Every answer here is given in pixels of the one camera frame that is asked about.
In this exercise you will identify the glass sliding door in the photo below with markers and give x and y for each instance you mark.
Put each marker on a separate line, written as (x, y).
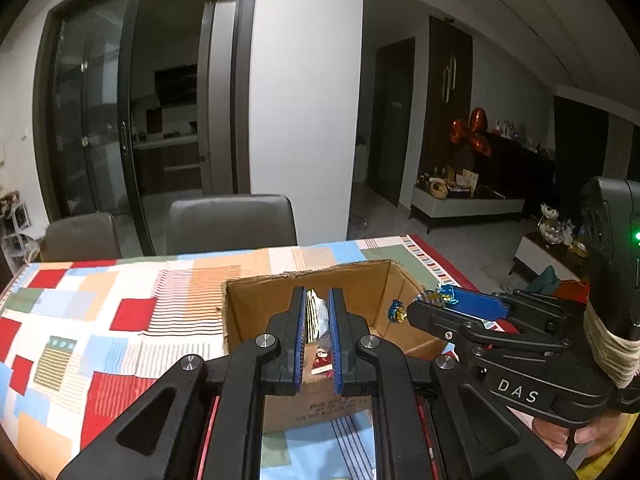
(100, 110)

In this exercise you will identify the white shelf rack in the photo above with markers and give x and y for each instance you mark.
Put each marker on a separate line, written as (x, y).
(15, 235)

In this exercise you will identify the gold snack packet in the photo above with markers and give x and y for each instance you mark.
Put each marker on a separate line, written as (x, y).
(317, 320)

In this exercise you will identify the colourful patchwork tablecloth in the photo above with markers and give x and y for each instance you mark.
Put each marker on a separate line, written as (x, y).
(75, 310)

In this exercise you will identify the grey dining chair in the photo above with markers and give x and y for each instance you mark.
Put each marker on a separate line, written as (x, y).
(80, 237)
(230, 225)

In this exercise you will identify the grey refrigerator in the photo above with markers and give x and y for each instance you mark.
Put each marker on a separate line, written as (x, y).
(215, 100)

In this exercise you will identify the gold candy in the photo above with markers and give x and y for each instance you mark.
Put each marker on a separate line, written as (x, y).
(397, 311)

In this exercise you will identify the brown cardboard box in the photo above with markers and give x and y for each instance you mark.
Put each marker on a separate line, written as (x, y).
(250, 320)

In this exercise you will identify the flower vase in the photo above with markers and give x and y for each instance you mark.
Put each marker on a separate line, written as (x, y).
(552, 225)

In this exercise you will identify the dark hallway door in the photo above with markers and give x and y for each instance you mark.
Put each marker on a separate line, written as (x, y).
(390, 125)

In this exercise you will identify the red foil balloons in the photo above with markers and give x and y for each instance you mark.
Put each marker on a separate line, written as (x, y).
(470, 132)

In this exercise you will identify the woven basket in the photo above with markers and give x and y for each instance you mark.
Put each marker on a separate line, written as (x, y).
(439, 188)

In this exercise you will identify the white side table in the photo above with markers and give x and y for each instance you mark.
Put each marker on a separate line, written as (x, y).
(545, 260)

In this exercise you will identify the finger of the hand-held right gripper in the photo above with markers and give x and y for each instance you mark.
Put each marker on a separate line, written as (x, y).
(450, 327)
(475, 305)

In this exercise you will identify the dark sideboard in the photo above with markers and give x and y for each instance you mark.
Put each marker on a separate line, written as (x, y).
(520, 170)

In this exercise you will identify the green cloth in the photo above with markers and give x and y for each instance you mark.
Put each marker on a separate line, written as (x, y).
(544, 279)

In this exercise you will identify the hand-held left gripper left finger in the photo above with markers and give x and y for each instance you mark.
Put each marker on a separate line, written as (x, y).
(300, 340)

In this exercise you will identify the dark tall cabinet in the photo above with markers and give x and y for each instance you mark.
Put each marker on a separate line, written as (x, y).
(450, 100)

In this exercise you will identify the white low bench cabinet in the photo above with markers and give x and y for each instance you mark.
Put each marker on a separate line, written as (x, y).
(465, 207)

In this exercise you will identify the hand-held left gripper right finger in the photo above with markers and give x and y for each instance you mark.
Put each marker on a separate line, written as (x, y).
(335, 340)

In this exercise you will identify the person's right hand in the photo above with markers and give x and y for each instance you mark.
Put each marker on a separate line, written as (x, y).
(600, 435)

